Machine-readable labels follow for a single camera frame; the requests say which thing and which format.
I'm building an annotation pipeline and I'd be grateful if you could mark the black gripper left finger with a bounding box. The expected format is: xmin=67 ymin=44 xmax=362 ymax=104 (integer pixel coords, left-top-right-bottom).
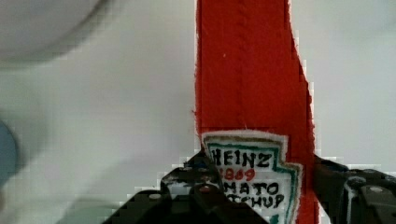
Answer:
xmin=103 ymin=152 xmax=268 ymax=224

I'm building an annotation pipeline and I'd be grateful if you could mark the large lilac round plate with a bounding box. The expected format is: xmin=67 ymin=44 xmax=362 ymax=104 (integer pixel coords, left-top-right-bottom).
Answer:
xmin=0 ymin=0 xmax=111 ymax=64

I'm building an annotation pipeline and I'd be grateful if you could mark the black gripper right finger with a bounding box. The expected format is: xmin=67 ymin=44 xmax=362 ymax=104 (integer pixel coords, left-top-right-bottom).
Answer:
xmin=313 ymin=156 xmax=396 ymax=224

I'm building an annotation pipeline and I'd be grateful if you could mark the blue bowl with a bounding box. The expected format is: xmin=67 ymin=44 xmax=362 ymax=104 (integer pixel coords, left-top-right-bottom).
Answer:
xmin=0 ymin=122 xmax=18 ymax=187

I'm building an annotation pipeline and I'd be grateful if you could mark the red plush ketchup bottle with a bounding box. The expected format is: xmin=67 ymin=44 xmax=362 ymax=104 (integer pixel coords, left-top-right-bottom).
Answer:
xmin=195 ymin=0 xmax=318 ymax=224

